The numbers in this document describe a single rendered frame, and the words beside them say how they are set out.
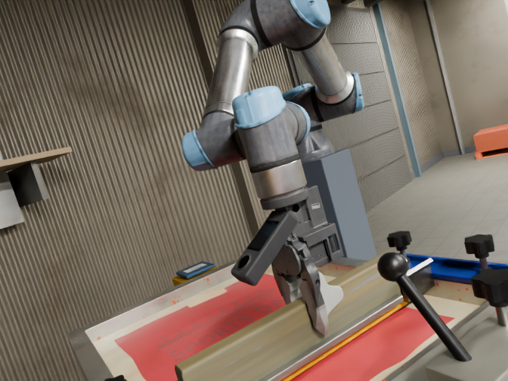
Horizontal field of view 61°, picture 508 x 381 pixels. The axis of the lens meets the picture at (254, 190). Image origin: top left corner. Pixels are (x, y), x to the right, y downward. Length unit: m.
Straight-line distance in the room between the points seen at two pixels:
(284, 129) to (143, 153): 2.88
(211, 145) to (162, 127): 2.88
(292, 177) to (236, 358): 0.25
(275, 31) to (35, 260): 2.33
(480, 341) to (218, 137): 0.48
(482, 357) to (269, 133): 0.36
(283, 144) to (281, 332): 0.26
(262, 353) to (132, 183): 2.80
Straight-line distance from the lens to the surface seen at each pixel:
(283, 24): 1.00
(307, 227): 0.64
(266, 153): 0.59
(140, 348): 0.99
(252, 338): 0.61
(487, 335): 0.46
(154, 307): 1.16
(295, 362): 0.64
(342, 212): 1.35
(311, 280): 0.60
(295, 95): 1.35
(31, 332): 3.02
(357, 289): 0.71
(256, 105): 0.59
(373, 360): 0.69
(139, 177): 3.38
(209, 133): 0.74
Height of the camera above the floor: 1.30
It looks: 6 degrees down
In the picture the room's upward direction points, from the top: 16 degrees counter-clockwise
